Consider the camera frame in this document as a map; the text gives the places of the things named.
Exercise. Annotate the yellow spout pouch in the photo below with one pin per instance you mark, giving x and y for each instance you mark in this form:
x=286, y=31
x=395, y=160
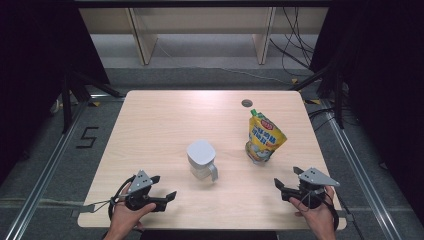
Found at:
x=265, y=140

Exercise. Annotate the person's dark clothing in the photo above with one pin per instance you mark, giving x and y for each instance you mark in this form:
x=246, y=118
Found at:
x=206, y=235

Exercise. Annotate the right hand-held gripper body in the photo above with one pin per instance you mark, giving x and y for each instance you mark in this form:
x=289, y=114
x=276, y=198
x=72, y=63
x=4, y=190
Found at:
x=315, y=178

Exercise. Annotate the aluminium floor rail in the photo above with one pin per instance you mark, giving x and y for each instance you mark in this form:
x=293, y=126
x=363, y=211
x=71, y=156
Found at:
x=360, y=166
x=50, y=166

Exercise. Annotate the person's left hand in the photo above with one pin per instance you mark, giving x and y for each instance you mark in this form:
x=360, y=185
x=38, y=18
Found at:
x=125, y=216

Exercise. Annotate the grey floor tape strip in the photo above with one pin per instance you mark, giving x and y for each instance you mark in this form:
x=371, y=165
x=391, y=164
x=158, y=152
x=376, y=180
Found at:
x=83, y=210
x=348, y=216

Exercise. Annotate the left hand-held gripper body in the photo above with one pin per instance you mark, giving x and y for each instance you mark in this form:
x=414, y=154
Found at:
x=140, y=181

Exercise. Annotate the dark curtain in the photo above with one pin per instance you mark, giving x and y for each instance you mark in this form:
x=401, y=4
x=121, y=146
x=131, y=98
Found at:
x=33, y=66
x=383, y=83

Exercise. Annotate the person's right hand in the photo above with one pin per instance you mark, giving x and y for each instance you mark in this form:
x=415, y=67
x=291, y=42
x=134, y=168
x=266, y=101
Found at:
x=318, y=220

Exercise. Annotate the black metal stand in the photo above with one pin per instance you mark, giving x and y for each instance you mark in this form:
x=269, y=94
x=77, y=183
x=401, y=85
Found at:
x=66, y=106
x=339, y=100

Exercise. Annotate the clear jar with white lid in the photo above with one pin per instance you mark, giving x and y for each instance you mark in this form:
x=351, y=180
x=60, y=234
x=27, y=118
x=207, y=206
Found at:
x=201, y=156

